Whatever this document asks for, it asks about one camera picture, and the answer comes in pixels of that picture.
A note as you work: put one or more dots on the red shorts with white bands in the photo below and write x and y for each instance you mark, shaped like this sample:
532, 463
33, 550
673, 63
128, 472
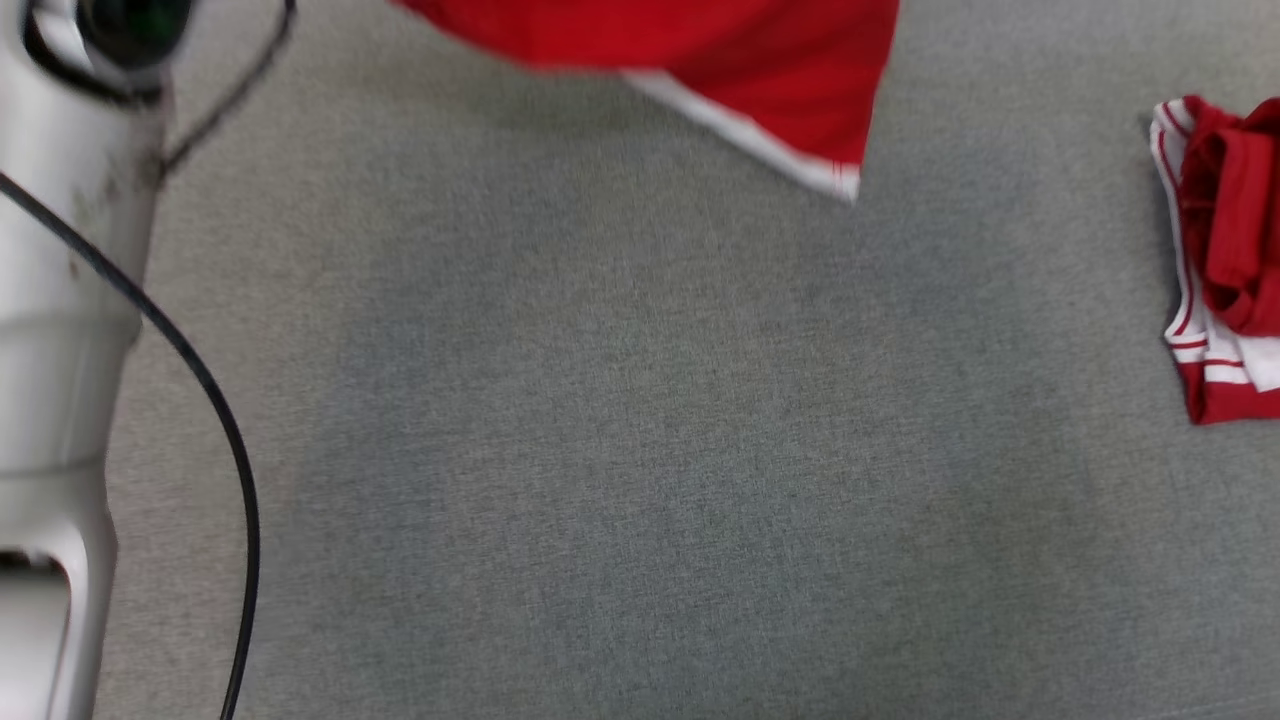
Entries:
780, 60

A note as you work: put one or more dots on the red basketball jersey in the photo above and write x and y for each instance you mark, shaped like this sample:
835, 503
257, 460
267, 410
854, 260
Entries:
1235, 230

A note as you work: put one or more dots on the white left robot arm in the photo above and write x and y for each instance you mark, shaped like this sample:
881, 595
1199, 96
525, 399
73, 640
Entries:
60, 300

